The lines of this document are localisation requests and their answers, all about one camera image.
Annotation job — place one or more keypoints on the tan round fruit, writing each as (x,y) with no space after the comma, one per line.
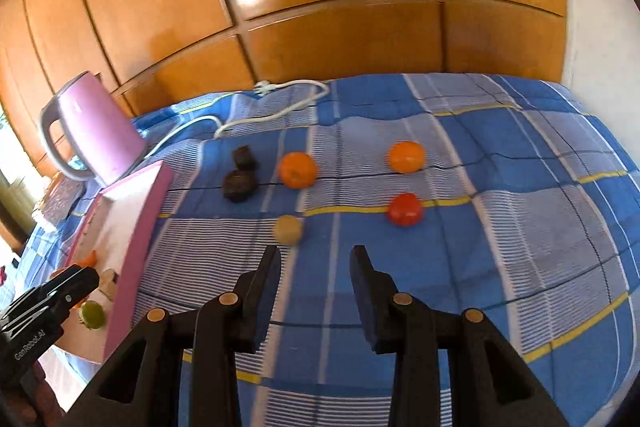
(288,230)

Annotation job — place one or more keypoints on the pink box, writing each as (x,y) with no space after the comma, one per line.
(145,232)

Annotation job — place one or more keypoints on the small white object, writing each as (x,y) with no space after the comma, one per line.
(108,284)

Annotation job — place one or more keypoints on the blue plaid blanket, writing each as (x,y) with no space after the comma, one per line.
(500,207)

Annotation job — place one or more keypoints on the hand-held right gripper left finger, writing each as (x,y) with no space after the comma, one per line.
(262,307)

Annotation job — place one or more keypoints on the dark brown fruit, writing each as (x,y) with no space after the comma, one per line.
(239,186)
(246,158)

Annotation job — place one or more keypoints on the speckled brown box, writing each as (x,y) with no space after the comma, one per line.
(60,197)

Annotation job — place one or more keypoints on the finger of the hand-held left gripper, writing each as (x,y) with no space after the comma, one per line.
(75,284)

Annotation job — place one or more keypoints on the red tomato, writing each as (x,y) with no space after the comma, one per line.
(405,210)

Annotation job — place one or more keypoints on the person's left hand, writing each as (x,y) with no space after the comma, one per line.
(42,389)

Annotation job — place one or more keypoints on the pink electric kettle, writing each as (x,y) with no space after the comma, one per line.
(95,127)

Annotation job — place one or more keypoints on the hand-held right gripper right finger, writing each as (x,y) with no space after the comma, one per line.
(369,307)

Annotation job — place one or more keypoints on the green round fruit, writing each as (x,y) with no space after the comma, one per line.
(93,315)

